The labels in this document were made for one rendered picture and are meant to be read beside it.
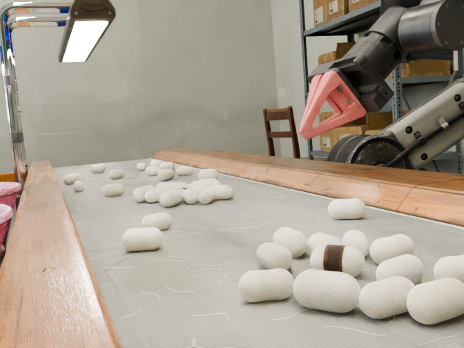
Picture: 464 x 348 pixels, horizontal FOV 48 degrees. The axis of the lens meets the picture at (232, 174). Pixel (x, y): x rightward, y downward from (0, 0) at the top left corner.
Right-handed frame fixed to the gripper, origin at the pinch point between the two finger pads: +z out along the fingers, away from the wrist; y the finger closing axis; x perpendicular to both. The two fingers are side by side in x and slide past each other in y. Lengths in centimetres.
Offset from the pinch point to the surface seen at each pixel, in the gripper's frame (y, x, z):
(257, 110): -447, 105, -158
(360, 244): 25.0, -0.5, 12.9
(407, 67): -179, 82, -142
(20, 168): -65, -19, 28
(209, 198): -7.1, -1.1, 12.9
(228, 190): -8.4, 0.5, 10.2
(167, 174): -39.8, -0.4, 10.0
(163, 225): 5.0, -6.3, 20.0
